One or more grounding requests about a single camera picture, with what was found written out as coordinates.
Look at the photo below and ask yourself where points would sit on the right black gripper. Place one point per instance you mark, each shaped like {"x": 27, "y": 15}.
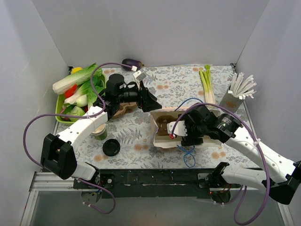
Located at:
{"x": 188, "y": 129}

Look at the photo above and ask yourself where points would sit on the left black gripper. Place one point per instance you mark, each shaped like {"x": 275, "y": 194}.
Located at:
{"x": 144, "y": 98}

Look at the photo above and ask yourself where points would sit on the cardboard cup carrier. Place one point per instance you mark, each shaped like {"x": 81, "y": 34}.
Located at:
{"x": 125, "y": 108}
{"x": 162, "y": 122}

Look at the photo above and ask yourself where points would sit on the checkered paper takeout bag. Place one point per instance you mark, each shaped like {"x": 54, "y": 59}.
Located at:
{"x": 165, "y": 142}

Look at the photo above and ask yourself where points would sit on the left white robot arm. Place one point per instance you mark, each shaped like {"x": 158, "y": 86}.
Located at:
{"x": 58, "y": 150}

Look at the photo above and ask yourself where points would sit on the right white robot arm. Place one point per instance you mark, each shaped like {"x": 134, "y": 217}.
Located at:
{"x": 277, "y": 175}

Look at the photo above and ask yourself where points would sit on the purple eggplant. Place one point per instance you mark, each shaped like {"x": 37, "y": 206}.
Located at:
{"x": 132, "y": 62}

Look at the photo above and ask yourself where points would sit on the floral table mat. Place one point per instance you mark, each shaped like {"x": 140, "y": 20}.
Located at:
{"x": 173, "y": 86}

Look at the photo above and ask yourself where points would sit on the celery stalk toy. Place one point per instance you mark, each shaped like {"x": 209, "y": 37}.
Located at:
{"x": 205, "y": 76}

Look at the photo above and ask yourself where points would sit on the straw holder with straws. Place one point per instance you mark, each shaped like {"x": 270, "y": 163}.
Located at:
{"x": 239, "y": 89}

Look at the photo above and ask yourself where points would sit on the stacked green paper cups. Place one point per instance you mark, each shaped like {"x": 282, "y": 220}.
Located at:
{"x": 100, "y": 133}

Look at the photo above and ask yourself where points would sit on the napa cabbage toy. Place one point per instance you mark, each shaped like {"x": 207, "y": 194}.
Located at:
{"x": 92, "y": 96}

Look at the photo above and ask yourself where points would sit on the black cup lid on mat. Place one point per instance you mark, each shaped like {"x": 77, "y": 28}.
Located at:
{"x": 111, "y": 147}

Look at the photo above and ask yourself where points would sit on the round green cabbage toy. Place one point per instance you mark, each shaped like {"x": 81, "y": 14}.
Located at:
{"x": 76, "y": 111}

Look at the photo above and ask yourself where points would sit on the red pepper toy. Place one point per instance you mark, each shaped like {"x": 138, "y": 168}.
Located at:
{"x": 71, "y": 91}

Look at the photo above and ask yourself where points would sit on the yellow pepper toy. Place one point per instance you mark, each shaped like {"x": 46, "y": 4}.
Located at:
{"x": 76, "y": 69}

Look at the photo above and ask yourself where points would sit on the long white cabbage toy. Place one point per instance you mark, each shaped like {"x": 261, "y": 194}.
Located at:
{"x": 77, "y": 78}

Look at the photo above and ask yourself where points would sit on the green vegetable basket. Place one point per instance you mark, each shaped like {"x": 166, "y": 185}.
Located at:
{"x": 61, "y": 98}

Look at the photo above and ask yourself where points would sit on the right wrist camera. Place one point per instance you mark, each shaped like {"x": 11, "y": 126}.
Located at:
{"x": 178, "y": 129}

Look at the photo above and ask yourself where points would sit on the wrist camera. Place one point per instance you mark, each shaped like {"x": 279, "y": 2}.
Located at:
{"x": 139, "y": 75}
{"x": 178, "y": 129}

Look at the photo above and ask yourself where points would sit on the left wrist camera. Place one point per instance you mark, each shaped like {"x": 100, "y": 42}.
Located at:
{"x": 139, "y": 75}

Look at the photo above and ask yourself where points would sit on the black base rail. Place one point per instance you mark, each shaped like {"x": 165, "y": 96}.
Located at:
{"x": 125, "y": 183}

